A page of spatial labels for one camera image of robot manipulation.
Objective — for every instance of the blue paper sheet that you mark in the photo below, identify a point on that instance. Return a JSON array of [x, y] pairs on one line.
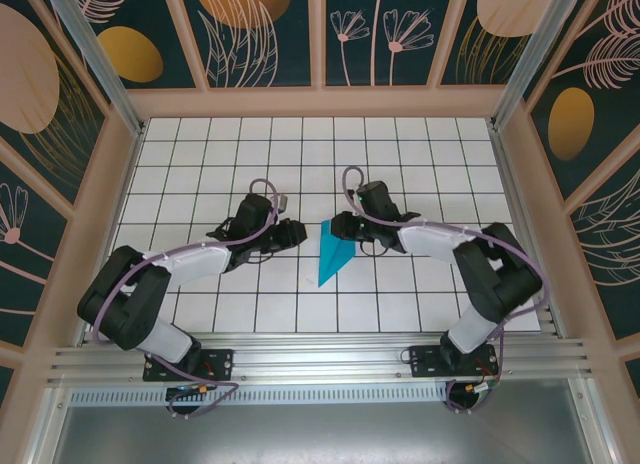
[[330, 264]]

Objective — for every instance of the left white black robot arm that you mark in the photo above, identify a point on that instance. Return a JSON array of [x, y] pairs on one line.
[[125, 299]]

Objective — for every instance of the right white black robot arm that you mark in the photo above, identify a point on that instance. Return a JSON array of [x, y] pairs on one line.
[[500, 279]]

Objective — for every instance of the grey metal sheet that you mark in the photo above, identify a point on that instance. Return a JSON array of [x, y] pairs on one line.
[[320, 434]]

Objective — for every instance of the small black circuit board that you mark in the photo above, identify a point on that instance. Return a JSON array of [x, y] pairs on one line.
[[187, 390]]

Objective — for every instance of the small green circuit board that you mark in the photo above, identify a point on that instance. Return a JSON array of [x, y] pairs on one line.
[[482, 388]]

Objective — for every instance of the aluminium mounting rail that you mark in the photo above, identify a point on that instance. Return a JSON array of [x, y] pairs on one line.
[[320, 359]]

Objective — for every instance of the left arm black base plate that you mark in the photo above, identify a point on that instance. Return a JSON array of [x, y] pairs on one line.
[[220, 359]]

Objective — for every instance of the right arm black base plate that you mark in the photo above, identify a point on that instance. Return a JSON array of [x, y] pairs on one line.
[[425, 364]]

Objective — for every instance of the aluminium side rail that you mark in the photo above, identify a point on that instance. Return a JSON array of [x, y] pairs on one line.
[[520, 184]]

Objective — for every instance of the aluminium frame post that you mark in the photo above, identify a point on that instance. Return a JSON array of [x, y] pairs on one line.
[[530, 59], [100, 69]]

